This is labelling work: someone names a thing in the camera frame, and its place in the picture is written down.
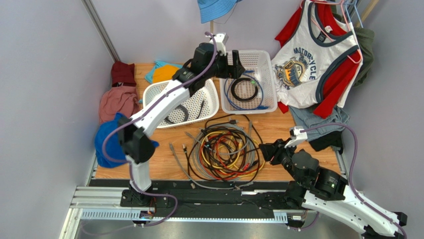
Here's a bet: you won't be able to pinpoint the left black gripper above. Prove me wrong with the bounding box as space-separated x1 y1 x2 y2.
204 51 245 81

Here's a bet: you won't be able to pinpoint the blue ethernet cable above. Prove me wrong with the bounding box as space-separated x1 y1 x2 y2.
223 69 271 111

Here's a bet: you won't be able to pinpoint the thin black cable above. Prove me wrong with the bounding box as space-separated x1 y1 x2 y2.
182 114 266 182

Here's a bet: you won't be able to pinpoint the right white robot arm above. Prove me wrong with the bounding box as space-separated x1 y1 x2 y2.
259 139 408 239

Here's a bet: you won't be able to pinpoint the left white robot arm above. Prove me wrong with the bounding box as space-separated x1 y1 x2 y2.
117 43 245 206

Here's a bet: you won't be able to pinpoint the white rectangular perforated basket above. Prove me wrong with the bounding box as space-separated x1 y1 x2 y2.
219 50 277 114

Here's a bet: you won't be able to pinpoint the white oval perforated basket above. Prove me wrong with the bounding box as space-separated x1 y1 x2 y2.
158 79 219 128

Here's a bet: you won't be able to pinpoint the denim jeans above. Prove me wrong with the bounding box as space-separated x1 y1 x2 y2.
289 106 350 142

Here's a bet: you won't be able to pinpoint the white motorcycle tank top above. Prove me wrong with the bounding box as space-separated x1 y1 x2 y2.
271 0 363 110

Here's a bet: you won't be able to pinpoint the blue bucket hat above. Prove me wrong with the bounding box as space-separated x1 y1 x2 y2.
197 0 240 24

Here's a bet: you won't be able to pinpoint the black garment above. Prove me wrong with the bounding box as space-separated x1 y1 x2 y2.
309 131 343 153

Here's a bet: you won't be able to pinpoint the orange cloth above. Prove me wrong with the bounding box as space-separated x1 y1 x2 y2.
152 65 180 83

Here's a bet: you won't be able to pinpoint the teal cloth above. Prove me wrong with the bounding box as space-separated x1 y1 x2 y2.
144 61 182 84

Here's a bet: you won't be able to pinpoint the red shirt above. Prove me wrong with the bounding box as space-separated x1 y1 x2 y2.
275 2 363 119

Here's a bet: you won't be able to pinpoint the dark red cloth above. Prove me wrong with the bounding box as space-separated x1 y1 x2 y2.
111 61 136 87

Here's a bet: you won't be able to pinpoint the pink cloth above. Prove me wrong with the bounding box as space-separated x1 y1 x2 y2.
99 86 140 124

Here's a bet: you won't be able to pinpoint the pink clothes hanger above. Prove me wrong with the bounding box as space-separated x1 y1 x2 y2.
312 0 363 64

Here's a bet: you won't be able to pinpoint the olive green garment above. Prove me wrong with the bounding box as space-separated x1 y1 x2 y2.
326 13 375 87

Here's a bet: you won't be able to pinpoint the blue cloth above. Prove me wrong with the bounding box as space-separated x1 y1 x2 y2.
95 113 162 169

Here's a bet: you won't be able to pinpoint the black coiled cable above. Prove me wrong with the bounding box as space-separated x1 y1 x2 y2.
230 77 259 102

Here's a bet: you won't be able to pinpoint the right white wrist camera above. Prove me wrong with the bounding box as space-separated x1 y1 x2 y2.
285 126 308 148

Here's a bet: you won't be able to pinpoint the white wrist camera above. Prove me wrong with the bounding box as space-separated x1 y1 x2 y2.
210 32 229 56
285 126 308 148

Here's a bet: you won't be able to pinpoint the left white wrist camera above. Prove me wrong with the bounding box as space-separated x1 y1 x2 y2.
210 32 229 56

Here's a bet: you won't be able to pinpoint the grey ethernet cable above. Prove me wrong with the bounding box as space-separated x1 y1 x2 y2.
169 119 261 190

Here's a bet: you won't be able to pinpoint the yellow ethernet cable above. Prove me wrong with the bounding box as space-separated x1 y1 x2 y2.
199 130 266 175

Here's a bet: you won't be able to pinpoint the red ethernet cable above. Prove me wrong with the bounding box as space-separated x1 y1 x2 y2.
207 134 259 180

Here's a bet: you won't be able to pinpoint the grey coiled cable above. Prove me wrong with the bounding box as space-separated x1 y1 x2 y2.
164 105 190 124

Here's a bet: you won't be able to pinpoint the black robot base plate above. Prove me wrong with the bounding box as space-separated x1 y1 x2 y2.
120 180 308 217

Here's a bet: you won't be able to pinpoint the aluminium frame post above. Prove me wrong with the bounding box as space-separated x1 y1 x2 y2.
81 0 121 62

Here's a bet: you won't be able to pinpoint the white slotted cable duct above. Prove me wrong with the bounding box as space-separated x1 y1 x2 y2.
80 209 288 224

